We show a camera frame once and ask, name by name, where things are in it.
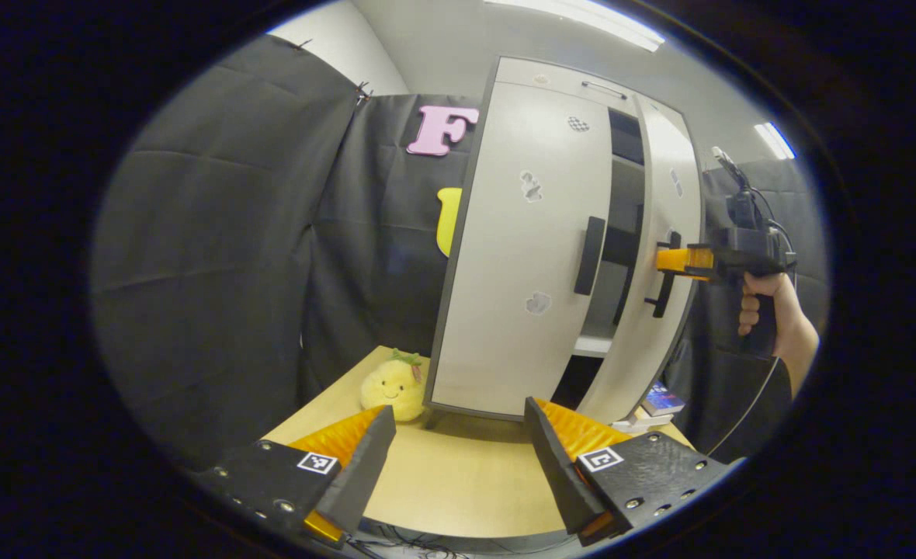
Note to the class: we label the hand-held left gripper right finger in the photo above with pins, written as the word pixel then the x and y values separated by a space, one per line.
pixel 555 466

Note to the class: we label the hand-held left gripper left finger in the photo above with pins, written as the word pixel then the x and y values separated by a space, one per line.
pixel 365 466

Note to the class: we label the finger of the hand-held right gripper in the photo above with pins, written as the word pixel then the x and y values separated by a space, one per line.
pixel 687 260

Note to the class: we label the grey cabinet door checkered sticker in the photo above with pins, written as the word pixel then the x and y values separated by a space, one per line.
pixel 504 272

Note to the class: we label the grey double-door shoe cabinet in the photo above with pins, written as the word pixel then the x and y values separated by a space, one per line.
pixel 543 76

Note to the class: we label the yellow plush toy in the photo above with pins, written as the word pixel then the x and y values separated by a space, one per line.
pixel 392 388

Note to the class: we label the small ceiling light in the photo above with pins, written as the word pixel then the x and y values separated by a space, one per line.
pixel 775 140

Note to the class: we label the blue book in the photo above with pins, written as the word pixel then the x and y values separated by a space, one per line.
pixel 664 400

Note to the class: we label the black backdrop cloth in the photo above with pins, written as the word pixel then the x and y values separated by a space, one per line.
pixel 217 272

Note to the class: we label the long ceiling light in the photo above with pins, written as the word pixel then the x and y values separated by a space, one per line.
pixel 582 19

